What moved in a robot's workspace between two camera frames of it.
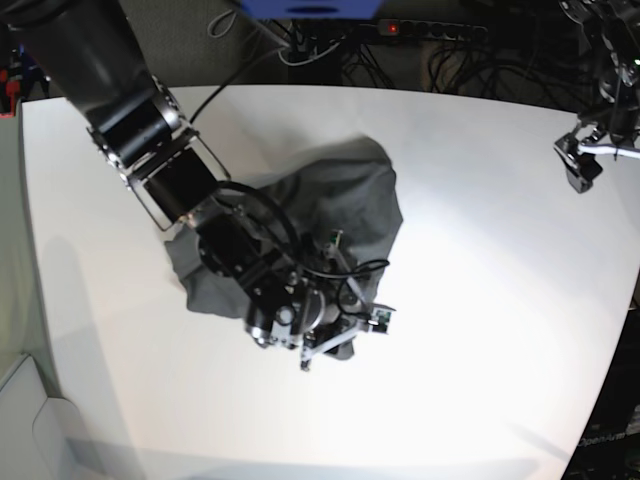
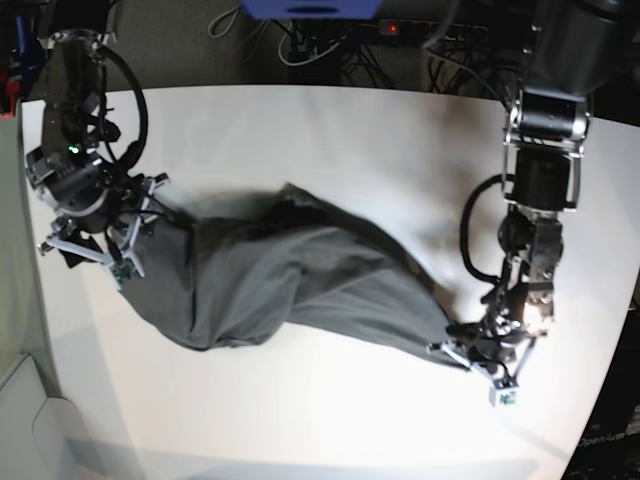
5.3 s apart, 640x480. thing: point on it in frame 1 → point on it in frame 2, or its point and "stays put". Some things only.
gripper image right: (581, 150) → (487, 347)
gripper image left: (322, 312) → (100, 209)
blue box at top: (311, 9) stays put
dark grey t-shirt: (342, 194) → (261, 265)
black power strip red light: (432, 29) stays put
